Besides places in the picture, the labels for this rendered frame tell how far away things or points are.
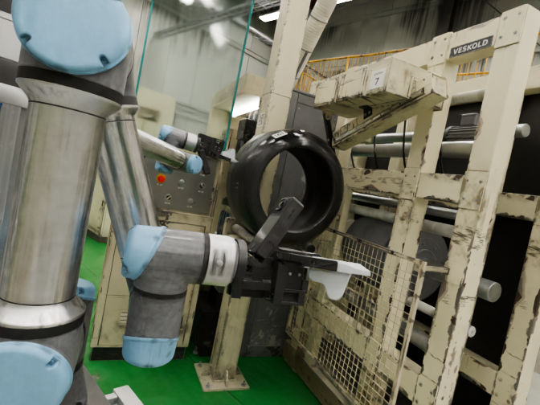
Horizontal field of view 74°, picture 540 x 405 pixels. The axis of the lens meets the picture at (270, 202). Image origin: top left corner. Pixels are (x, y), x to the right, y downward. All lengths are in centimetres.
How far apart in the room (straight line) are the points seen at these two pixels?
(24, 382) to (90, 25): 40
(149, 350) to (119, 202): 23
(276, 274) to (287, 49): 168
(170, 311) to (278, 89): 165
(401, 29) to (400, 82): 1133
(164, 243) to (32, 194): 16
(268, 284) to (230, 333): 161
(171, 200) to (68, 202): 170
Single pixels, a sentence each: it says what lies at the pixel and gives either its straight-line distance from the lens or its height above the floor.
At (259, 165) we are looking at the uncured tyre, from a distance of 156.
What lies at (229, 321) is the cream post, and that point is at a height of 37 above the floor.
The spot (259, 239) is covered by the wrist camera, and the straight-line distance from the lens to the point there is 56.
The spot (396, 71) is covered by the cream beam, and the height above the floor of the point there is 173.
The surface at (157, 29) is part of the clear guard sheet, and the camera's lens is 223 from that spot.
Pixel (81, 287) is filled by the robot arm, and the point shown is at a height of 95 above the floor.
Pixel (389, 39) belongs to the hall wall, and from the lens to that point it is 1303.
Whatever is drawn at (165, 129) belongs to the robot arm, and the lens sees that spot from 155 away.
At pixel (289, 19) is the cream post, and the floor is 205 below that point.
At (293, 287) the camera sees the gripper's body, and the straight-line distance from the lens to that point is 56.
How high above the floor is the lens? 117
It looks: 3 degrees down
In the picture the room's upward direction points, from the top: 11 degrees clockwise
